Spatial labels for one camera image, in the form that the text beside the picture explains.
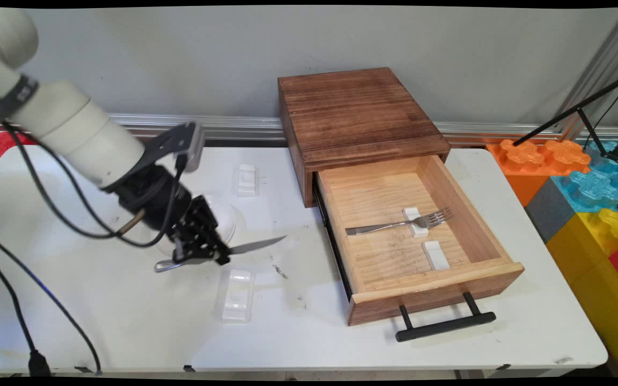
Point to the grey foam block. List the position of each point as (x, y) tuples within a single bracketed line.
[(550, 212)]

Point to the orange foam block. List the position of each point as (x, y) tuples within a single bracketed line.
[(529, 161)]

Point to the aluminium wall rail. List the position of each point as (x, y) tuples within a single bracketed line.
[(234, 127)]

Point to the light wooden drawer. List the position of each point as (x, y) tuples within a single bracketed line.
[(389, 257)]

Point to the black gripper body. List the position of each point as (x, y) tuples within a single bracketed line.
[(153, 201)]

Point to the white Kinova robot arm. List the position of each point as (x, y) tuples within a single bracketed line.
[(73, 131)]

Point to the blue foam block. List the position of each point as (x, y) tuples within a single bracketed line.
[(593, 187)]

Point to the black tripod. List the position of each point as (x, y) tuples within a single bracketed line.
[(582, 107)]

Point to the silver fork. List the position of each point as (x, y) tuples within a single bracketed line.
[(395, 224)]

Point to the white round plate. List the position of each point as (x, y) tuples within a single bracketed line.
[(226, 220)]

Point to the white cutlery rest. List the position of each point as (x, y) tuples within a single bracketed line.
[(419, 231), (436, 255), (247, 179)]

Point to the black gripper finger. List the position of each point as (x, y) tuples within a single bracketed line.
[(210, 230), (188, 244)]

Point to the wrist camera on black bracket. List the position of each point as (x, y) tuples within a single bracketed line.
[(180, 140)]

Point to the black drawer slide rail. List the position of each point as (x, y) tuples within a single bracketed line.
[(336, 252)]

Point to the dark wooden cabinet box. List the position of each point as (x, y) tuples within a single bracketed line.
[(357, 112)]

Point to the silver table knife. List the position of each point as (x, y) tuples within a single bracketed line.
[(258, 245)]

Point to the clear plastic cutlery rest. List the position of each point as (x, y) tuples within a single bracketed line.
[(236, 297)]

